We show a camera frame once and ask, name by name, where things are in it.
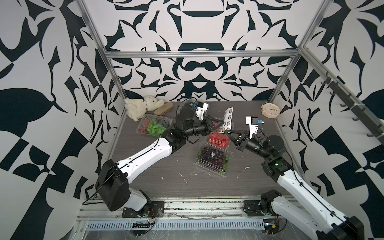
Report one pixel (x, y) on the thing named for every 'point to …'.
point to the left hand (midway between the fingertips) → (223, 119)
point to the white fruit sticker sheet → (227, 119)
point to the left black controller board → (140, 228)
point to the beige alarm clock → (270, 110)
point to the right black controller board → (271, 227)
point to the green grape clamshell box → (153, 125)
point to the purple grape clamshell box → (214, 159)
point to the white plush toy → (136, 108)
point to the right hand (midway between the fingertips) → (225, 132)
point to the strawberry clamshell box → (220, 140)
